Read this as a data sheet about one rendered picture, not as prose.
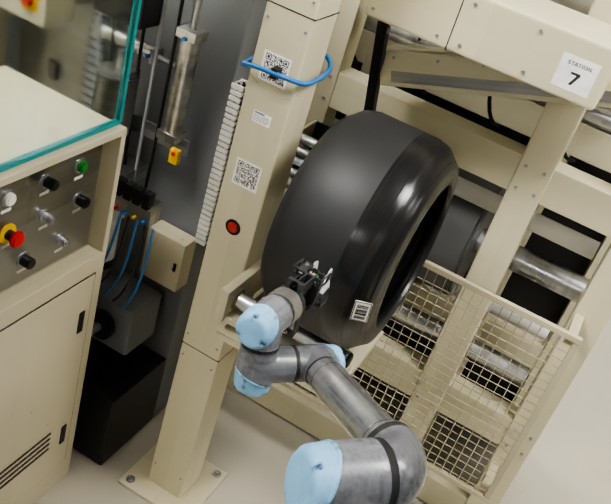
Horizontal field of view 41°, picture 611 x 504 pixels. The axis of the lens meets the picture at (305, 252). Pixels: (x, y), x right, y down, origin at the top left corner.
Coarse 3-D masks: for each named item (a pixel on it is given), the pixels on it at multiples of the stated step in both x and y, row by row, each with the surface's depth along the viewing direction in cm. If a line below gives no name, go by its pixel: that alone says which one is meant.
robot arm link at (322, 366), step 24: (312, 360) 161; (336, 360) 161; (312, 384) 158; (336, 384) 152; (336, 408) 148; (360, 408) 144; (360, 432) 140; (384, 432) 135; (408, 432) 135; (408, 456) 127; (408, 480) 126
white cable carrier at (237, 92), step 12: (240, 96) 202; (228, 108) 204; (240, 108) 208; (228, 120) 206; (228, 132) 207; (228, 144) 209; (216, 156) 212; (228, 156) 211; (216, 168) 214; (216, 180) 215; (216, 192) 216; (204, 204) 219; (216, 204) 219; (204, 216) 221; (204, 228) 223; (204, 240) 224
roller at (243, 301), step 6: (240, 294) 217; (246, 294) 218; (240, 300) 216; (246, 300) 216; (252, 300) 216; (234, 306) 218; (240, 306) 216; (246, 306) 215; (300, 330) 211; (306, 330) 212; (294, 336) 212; (300, 336) 211; (306, 336) 211; (312, 336) 211; (300, 342) 212; (306, 342) 211; (312, 342) 210; (318, 342) 210; (324, 342) 210; (342, 348) 209; (348, 354) 209; (348, 360) 208
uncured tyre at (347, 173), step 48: (336, 144) 187; (384, 144) 188; (432, 144) 193; (288, 192) 188; (336, 192) 182; (384, 192) 181; (432, 192) 187; (288, 240) 186; (336, 240) 181; (384, 240) 180; (432, 240) 224; (336, 288) 184; (384, 288) 187; (336, 336) 195
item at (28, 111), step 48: (0, 0) 148; (48, 0) 159; (96, 0) 172; (0, 48) 154; (48, 48) 166; (96, 48) 180; (0, 96) 160; (48, 96) 173; (96, 96) 188; (0, 144) 166; (48, 144) 181
